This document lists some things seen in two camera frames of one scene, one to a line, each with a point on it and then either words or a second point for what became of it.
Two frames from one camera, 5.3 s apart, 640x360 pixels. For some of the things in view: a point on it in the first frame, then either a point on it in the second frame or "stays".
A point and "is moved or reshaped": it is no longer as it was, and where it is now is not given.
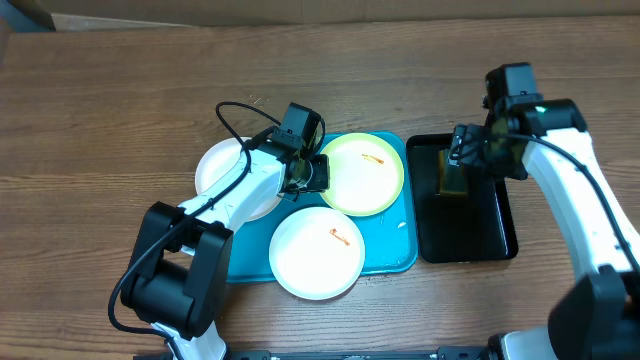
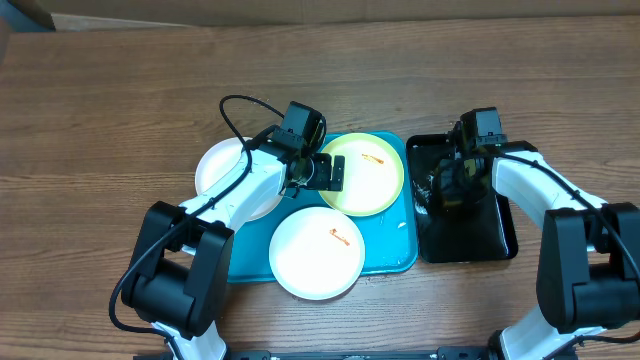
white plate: (216, 161) stays
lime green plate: (366, 174) stays
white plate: (317, 253) stays
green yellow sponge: (451, 178) is moved or reshaped
